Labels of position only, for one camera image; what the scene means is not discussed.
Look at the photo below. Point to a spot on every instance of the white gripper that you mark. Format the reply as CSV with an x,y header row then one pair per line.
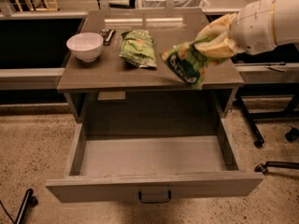
x,y
252,28

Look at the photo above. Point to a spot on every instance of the green rice chip bag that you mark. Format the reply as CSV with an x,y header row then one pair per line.
x,y
187,63

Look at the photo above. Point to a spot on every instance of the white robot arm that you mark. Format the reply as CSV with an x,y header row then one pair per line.
x,y
285,23

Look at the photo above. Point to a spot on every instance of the green chip bag left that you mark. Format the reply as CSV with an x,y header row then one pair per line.
x,y
137,48

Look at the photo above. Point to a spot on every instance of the grey drawer cabinet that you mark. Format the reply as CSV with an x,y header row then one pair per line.
x,y
110,97

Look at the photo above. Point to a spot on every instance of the open grey top drawer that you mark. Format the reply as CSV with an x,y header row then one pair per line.
x,y
197,162

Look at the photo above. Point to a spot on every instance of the black stapler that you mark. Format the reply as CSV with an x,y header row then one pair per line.
x,y
107,35

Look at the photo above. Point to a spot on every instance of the black chair base leg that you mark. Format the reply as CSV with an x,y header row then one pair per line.
x,y
263,167

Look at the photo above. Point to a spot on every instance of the white ceramic bowl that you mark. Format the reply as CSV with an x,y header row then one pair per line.
x,y
86,47

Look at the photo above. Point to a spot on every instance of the black stand leg left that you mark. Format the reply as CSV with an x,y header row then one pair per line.
x,y
29,200

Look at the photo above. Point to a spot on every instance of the black table leg frame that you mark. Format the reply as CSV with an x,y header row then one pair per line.
x,y
288,113

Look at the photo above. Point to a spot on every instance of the white wire basket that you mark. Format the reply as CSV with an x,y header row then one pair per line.
x,y
144,4

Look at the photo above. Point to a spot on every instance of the black drawer handle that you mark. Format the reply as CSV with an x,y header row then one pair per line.
x,y
151,198

